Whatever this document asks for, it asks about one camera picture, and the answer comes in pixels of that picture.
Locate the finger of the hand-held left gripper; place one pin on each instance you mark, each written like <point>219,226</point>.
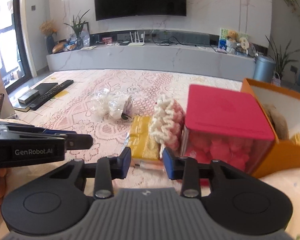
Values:
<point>61,132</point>
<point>80,142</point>

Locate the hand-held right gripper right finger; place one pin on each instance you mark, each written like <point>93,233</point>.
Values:
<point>169,165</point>

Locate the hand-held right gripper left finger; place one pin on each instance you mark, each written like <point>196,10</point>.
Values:
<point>125,163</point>

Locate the yellow snack packet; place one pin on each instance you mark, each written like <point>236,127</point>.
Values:
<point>142,137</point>

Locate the orange cardboard box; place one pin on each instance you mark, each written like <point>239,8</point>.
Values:
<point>285,160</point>

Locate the brown plush toy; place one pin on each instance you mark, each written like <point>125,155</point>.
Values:
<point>277,122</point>

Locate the clear bag with orange item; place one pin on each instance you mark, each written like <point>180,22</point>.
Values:
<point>150,166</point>

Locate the black remote control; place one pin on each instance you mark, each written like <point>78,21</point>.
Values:
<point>52,93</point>

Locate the cream pink crocheted item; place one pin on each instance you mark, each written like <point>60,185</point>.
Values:
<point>165,120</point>

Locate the black notebook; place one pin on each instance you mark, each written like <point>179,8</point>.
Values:
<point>46,87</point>

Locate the small grey box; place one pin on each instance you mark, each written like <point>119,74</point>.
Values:
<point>28,97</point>

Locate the crumpled clear plastic bag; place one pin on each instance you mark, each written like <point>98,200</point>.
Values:
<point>112,102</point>

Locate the lace tablecloth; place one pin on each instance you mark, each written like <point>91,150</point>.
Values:
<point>110,85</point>

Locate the red box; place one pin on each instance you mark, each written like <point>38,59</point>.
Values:
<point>222,110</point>

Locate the brown bread loaf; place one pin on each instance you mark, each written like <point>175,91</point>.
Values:
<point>58,48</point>

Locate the blue snack bag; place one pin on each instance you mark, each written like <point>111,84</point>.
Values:
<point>71,45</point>

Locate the pink card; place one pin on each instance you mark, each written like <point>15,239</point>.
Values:
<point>107,40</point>

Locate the dried flowers in vase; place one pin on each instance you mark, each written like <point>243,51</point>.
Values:
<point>48,28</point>

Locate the green potted plant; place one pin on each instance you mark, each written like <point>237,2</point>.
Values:
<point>77,27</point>

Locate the grey marble tv console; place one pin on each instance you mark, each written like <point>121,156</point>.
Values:
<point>150,58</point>

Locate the glass balcony door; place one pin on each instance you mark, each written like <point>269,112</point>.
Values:
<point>17,30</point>

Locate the white router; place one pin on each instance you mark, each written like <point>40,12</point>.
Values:
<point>137,43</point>

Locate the cream dotted cushion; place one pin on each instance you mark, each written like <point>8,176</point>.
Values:
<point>290,195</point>

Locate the grey trash can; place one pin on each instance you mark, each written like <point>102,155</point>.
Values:
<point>263,70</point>

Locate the pink woven basket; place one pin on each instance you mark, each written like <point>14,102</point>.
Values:
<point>276,79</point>

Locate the brown teddy bear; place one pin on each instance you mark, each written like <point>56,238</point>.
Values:
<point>232,38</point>

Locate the long-leaf floor plant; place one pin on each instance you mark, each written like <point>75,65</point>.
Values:
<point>281,57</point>

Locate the hanging vine plant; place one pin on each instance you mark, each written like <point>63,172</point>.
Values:
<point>292,2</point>

